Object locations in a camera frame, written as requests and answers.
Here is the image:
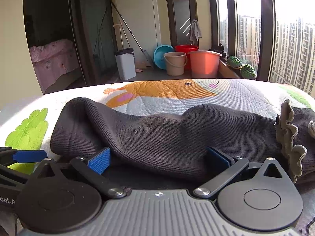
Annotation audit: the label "white mop handle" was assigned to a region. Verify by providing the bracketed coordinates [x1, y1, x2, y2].
[113, 25, 131, 52]

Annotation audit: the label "red plastic bucket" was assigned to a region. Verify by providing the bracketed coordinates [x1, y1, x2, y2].
[175, 44, 199, 70]

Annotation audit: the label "glass sliding door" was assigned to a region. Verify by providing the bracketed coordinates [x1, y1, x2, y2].
[69, 0, 119, 85]

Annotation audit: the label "blue plastic basin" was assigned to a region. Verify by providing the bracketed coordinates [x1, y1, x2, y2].
[154, 45, 175, 70]

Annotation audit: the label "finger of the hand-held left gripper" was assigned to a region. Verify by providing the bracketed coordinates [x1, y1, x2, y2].
[0, 147, 48, 165]
[0, 165, 32, 190]

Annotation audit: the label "dark window frame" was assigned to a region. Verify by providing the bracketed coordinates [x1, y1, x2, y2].
[208, 0, 278, 81]

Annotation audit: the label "long-handled mop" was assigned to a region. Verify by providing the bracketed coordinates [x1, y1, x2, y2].
[110, 0, 154, 68]

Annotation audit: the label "frosted glass door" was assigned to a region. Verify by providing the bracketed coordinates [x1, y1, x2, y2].
[166, 0, 198, 47]

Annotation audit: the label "wooden windowsill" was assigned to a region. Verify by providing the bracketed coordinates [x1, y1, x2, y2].
[218, 58, 243, 79]

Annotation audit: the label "cartoon printed mat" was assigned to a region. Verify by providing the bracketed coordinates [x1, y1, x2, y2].
[0, 79, 315, 236]

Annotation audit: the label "pink floral bed sheet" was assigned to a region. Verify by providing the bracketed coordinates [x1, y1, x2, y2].
[29, 39, 80, 91]

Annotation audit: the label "orange plastic bucket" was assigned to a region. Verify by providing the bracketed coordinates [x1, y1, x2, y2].
[188, 50, 222, 78]

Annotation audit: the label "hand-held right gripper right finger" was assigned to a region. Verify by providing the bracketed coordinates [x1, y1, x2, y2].
[193, 146, 292, 199]

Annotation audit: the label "beige plastic bucket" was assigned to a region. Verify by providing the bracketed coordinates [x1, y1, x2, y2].
[163, 52, 187, 76]

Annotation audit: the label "apartment buildings outside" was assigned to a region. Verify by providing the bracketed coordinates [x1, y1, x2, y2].
[219, 12, 315, 96]

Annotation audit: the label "dark grey ruffled knit garment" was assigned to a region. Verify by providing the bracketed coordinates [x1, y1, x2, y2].
[50, 98, 315, 185]

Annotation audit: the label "white mop bucket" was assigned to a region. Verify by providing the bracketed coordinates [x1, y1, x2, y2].
[114, 49, 136, 81]

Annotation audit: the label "dark object on windowsill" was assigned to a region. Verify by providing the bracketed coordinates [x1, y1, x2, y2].
[209, 43, 228, 59]

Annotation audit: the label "grey hanging towel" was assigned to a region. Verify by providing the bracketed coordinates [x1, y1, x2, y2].
[189, 19, 203, 45]

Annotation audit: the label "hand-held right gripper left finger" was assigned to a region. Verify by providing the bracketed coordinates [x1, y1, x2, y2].
[27, 147, 126, 199]

